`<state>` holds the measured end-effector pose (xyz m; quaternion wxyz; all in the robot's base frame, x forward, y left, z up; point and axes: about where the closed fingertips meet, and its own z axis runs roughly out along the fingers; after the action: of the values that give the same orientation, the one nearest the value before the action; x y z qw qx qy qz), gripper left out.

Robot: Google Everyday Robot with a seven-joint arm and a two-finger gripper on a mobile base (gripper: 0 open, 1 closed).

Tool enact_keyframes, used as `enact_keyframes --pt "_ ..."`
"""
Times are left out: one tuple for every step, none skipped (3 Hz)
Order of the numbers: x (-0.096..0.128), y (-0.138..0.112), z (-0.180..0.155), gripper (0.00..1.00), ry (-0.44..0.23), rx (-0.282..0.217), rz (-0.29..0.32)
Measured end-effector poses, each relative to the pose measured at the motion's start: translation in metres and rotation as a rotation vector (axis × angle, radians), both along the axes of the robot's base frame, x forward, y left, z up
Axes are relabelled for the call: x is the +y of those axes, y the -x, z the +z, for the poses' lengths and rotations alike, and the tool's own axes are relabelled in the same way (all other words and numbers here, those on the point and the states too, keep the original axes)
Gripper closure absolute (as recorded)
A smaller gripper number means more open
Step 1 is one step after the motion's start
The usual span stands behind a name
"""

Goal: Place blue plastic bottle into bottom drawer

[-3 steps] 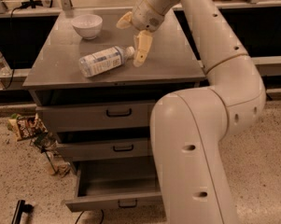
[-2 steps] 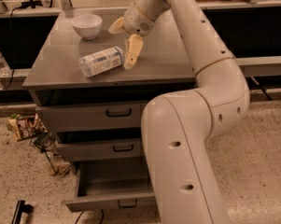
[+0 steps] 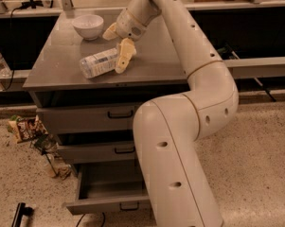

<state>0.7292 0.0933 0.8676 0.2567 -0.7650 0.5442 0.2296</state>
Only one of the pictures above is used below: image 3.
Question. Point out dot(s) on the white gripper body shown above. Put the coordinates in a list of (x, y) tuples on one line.
[(130, 25)]

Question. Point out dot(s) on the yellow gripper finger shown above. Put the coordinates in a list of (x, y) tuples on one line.
[(125, 51), (110, 33)]

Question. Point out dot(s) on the blue label plastic bottle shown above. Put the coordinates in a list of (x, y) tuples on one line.
[(98, 64)]

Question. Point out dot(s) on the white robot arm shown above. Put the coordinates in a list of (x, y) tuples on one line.
[(167, 127)]

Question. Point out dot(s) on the grey drawer cabinet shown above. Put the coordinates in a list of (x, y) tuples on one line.
[(57, 81)]

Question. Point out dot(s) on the grey top drawer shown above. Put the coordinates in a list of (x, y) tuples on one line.
[(76, 119)]

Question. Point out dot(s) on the grey drawer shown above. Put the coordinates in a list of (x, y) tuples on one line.
[(110, 187), (97, 152), (76, 119)]

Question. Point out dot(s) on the grey middle drawer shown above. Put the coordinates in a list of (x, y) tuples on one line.
[(97, 152)]

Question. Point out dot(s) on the clear plastic bottle on ledge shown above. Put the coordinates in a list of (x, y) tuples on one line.
[(5, 72)]

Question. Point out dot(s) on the grey bottom drawer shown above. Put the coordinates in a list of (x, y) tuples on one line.
[(110, 187)]

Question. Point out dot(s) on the white ceramic bowl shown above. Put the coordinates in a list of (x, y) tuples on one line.
[(88, 26)]

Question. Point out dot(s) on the dark green snack bag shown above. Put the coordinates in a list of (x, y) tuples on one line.
[(45, 144)]

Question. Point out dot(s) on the brown snack bag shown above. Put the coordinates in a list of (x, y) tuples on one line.
[(25, 129)]

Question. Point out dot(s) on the crumpled tan wrapper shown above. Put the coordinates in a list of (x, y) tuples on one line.
[(54, 167)]

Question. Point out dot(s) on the green handled tool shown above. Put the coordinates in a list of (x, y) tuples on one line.
[(225, 53)]

